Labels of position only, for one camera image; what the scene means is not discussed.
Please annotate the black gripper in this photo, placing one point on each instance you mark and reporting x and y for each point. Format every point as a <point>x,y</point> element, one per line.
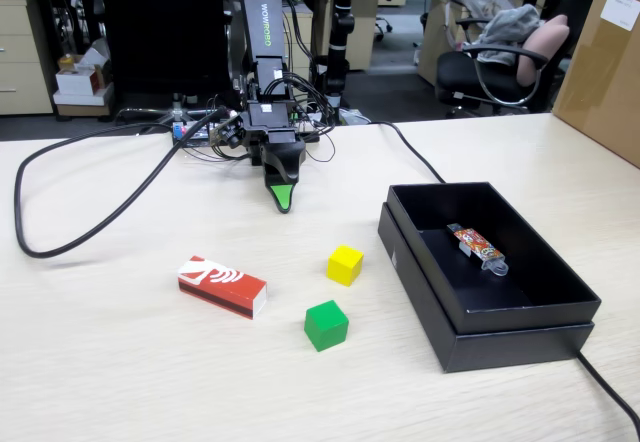
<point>267,122</point>

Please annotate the yellow cube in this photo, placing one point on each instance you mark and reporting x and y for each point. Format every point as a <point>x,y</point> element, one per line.
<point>345,267</point>

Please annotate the red and white carton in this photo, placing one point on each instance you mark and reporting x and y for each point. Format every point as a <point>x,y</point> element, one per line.
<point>220,287</point>

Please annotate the green cube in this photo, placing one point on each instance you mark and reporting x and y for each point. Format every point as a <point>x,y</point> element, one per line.
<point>325,327</point>

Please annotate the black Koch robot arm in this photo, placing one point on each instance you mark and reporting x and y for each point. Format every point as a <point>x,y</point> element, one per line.
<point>262,22</point>

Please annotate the brown cardboard box behind chair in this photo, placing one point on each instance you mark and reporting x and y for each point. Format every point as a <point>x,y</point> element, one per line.
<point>430,52</point>

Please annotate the flat white box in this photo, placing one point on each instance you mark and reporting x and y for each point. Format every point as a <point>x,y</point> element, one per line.
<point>85,99</point>

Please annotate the open white paper box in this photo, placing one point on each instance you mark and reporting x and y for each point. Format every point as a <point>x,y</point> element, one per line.
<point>95,54</point>

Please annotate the black cardboard box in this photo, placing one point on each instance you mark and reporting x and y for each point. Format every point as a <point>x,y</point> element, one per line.
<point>530,319</point>

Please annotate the black open box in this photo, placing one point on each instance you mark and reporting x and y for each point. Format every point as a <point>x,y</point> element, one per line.
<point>520,349</point>

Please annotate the large labelled cardboard box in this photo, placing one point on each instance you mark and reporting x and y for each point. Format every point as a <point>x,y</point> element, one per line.
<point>600,87</point>

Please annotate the blue controller board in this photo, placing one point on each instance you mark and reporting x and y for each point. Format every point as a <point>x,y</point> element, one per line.
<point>195,132</point>

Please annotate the black pole with white rings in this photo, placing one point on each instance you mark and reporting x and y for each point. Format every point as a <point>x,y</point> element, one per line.
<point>340,27</point>

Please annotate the plain beige cabinet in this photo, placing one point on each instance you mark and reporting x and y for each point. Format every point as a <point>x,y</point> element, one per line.
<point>365,27</point>

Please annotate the black high-back office chair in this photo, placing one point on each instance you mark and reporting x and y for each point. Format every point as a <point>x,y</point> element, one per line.
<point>160,27</point>

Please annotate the colourful stick in clear case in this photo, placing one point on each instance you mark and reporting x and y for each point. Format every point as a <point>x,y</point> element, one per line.
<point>475,244</point>

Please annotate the white carton with red side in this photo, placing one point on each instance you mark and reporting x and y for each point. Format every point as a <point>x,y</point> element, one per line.
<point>75,82</point>

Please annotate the grey garment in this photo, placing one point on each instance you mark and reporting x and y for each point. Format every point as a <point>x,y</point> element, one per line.
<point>510,27</point>

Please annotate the pink cushion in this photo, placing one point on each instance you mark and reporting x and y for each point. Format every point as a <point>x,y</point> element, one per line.
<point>542,47</point>

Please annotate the beige drawer cabinet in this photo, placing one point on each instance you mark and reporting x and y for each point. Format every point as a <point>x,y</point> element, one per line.
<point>20,62</point>

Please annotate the white paper label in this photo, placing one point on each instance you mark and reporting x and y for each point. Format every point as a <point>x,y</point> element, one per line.
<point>620,9</point>

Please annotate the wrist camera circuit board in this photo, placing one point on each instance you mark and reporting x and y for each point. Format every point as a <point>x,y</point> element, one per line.
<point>227,132</point>

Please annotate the black chrome-frame office chair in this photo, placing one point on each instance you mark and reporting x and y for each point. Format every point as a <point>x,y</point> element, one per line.
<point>460,69</point>

